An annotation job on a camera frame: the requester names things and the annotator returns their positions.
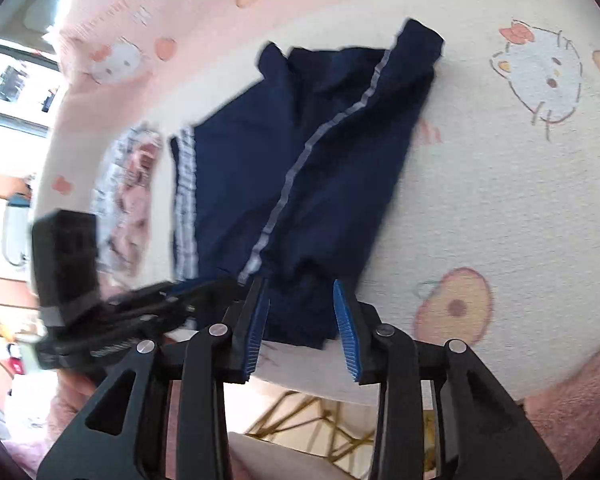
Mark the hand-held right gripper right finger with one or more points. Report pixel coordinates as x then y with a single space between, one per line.
347 332

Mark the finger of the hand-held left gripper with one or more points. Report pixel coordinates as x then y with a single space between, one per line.
170 316
190 292

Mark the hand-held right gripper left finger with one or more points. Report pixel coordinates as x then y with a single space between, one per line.
257 332

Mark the navy shorts with white stripes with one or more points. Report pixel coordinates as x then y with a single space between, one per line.
290 170

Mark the person's left forearm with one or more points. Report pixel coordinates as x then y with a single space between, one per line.
75 410

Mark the white water bottle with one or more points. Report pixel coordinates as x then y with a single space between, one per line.
17 230

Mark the pink printed pajama garment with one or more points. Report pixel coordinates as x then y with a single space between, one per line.
130 220

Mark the white printed pajama garment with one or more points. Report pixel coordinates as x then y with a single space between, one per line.
112 175

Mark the cat print blanket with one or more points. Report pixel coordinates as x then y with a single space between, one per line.
480 185

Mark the person's pink fluffy robe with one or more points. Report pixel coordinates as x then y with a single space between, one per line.
575 400

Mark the gold metal table frame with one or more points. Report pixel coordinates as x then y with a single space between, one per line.
290 415

